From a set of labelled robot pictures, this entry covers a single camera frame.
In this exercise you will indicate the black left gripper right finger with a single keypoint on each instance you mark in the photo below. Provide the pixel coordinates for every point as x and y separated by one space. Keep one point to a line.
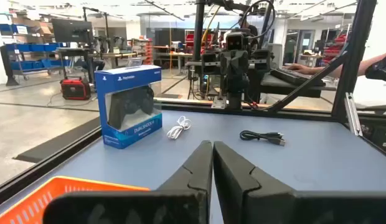
274 208

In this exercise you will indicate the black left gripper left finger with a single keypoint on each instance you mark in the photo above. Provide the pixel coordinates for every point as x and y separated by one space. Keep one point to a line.
134 208

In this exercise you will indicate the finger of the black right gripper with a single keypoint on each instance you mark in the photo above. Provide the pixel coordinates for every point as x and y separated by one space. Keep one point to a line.
240 63
228 63

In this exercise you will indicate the person's forearm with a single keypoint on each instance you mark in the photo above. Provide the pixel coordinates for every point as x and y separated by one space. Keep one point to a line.
367 63

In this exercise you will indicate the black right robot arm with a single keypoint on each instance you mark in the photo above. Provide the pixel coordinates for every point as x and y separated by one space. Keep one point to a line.
235 100

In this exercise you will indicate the black keyboard desk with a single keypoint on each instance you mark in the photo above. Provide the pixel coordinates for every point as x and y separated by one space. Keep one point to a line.
274 85

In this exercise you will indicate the black computer keyboard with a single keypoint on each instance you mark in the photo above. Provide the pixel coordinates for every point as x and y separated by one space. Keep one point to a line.
295 77

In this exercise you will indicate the person's hand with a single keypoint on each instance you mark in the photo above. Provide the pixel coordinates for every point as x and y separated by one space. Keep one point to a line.
300 68

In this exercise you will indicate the blue PlayStation controller box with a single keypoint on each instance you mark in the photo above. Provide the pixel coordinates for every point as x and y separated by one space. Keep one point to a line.
127 77

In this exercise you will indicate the orange plastic slotted basket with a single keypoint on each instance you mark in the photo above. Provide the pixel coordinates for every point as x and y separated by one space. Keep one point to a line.
25 208

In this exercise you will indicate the black labelled control box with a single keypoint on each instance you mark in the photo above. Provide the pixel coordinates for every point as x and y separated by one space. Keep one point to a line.
376 137

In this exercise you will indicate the red equipment case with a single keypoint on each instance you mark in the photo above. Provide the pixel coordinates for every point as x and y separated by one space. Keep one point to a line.
75 89

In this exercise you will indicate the black computer monitor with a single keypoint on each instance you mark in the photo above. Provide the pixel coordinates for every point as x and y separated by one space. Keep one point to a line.
71 31

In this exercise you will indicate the black rounded object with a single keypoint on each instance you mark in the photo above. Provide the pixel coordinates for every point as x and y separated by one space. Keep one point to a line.
381 70

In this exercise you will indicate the shelf with blue bins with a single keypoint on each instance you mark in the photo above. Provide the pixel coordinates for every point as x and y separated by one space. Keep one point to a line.
34 48

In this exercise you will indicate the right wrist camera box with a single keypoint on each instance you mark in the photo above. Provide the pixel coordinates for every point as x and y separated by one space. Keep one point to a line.
235 42

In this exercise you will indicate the black aluminium frame post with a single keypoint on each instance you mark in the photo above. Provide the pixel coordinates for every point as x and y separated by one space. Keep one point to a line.
199 31
355 56

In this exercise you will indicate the black diagonal frame brace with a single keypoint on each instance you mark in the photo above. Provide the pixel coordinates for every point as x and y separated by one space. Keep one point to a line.
305 85

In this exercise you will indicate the black table edge rail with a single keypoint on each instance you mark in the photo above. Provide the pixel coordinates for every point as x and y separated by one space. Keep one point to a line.
305 114
46 165

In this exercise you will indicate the silver metal bracket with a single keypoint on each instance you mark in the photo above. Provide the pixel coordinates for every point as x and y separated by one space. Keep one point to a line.
353 115

